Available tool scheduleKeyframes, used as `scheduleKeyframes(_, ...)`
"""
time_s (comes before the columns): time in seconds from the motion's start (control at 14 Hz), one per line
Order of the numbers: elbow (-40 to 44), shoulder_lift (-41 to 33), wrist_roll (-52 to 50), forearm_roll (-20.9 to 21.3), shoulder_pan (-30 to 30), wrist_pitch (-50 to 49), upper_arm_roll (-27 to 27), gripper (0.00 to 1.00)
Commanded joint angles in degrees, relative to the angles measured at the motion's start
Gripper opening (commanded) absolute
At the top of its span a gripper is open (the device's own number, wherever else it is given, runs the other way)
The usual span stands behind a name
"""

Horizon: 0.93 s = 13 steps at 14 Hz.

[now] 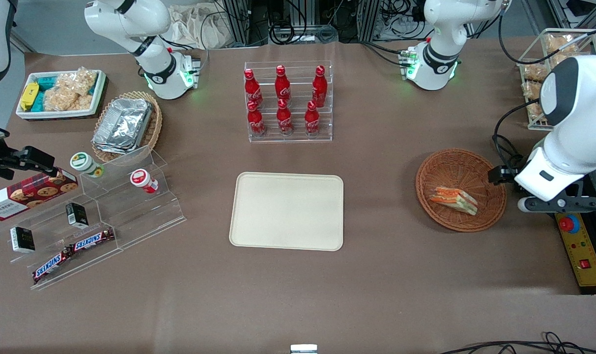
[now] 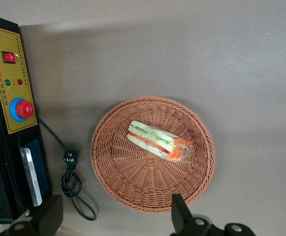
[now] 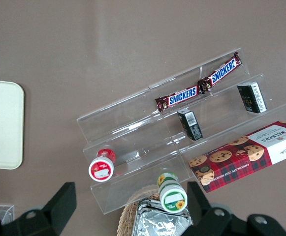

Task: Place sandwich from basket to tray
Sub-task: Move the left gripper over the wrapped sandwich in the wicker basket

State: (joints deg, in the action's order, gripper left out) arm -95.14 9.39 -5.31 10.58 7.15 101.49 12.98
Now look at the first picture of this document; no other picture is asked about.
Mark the triangle sandwich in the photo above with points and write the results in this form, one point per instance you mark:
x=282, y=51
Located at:
x=454, y=199

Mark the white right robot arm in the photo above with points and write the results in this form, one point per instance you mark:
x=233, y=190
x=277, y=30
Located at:
x=130, y=24

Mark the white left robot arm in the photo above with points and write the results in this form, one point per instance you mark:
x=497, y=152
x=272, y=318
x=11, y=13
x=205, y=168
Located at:
x=440, y=39

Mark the round brown wicker basket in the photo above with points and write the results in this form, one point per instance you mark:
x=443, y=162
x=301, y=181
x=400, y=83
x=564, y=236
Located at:
x=455, y=167

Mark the oval tan wicker basket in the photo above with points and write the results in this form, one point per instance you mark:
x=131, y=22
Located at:
x=153, y=132

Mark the cream plastic tray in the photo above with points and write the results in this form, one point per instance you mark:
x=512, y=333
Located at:
x=287, y=211

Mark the red Walkers cookie box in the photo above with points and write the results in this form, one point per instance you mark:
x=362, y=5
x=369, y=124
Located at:
x=27, y=195

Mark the white rectangular snack bin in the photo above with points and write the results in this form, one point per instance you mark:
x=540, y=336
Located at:
x=27, y=114

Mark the white cup with green lid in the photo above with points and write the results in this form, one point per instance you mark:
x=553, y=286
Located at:
x=84, y=163

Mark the yellow snack packet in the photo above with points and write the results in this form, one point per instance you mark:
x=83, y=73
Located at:
x=29, y=96

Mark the small black carton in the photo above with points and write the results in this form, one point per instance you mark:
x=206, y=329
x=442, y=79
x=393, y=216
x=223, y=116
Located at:
x=22, y=239
x=76, y=215

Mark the teal snack packet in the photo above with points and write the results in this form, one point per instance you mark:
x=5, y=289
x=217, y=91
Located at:
x=45, y=87

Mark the clear bag of rice crackers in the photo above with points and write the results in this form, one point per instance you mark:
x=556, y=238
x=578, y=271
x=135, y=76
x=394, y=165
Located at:
x=71, y=91

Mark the red emergency stop button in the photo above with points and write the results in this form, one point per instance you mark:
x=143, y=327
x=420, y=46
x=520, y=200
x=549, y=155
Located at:
x=568, y=224

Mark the wrapped bread roll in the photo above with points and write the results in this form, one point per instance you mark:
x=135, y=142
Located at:
x=560, y=43
x=531, y=91
x=534, y=73

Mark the stack of aluminium foil trays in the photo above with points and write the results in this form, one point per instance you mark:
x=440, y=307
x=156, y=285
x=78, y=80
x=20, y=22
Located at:
x=123, y=125

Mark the Snickers chocolate bar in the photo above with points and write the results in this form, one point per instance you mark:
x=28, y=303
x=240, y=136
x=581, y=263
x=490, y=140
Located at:
x=52, y=265
x=92, y=240

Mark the white cup with red lid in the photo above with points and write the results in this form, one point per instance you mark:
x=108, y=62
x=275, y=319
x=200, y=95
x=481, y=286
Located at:
x=143, y=180

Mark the clear acrylic stepped display stand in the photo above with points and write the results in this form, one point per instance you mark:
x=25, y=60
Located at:
x=130, y=216

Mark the yellow control panel box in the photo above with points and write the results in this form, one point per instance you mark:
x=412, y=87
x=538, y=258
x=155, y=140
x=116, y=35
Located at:
x=585, y=250

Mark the clear acrylic bread case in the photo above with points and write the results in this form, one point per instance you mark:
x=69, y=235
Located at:
x=528, y=59

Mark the red Coca-Cola bottle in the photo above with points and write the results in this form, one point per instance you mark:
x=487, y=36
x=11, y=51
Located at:
x=256, y=120
x=312, y=119
x=284, y=119
x=252, y=88
x=282, y=86
x=319, y=87

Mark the clear acrylic bottle rack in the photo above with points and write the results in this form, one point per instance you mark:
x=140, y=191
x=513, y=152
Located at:
x=298, y=140

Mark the beige cloth bag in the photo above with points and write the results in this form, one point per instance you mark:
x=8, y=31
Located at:
x=199, y=27

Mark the aluminium frame rack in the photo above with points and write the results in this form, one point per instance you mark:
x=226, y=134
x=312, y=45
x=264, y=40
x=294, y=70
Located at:
x=302, y=19

